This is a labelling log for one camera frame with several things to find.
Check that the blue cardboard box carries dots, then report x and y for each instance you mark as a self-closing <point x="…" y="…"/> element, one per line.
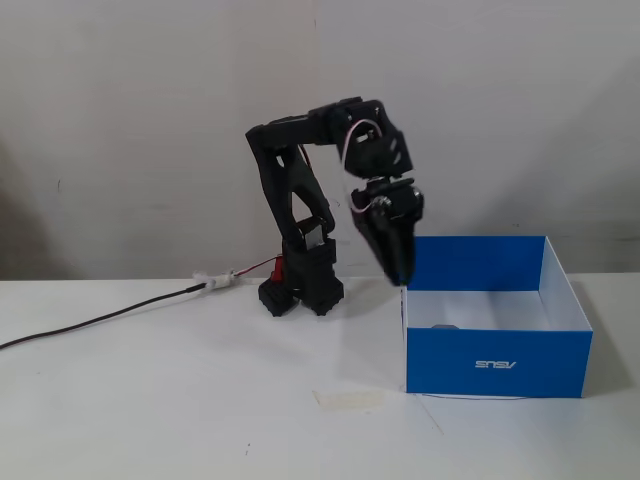
<point x="495" y="350"/>

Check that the gray block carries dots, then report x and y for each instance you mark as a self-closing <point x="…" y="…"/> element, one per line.
<point x="444" y="326"/>

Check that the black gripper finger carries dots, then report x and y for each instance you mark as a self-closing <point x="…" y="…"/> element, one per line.
<point x="406" y="255"/>
<point x="377" y="242"/>

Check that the red connector plug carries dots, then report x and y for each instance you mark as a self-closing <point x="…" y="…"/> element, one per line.
<point x="278" y="270"/>

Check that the clear tape patch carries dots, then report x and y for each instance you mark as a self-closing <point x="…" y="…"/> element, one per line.
<point x="350" y="400"/>

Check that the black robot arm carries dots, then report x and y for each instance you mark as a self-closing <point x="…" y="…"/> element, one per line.
<point x="280" y="175"/>

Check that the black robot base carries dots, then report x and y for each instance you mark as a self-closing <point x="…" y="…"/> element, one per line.
<point x="315" y="285"/>

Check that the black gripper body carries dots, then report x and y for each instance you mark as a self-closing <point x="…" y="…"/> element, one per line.
<point x="391" y="216"/>

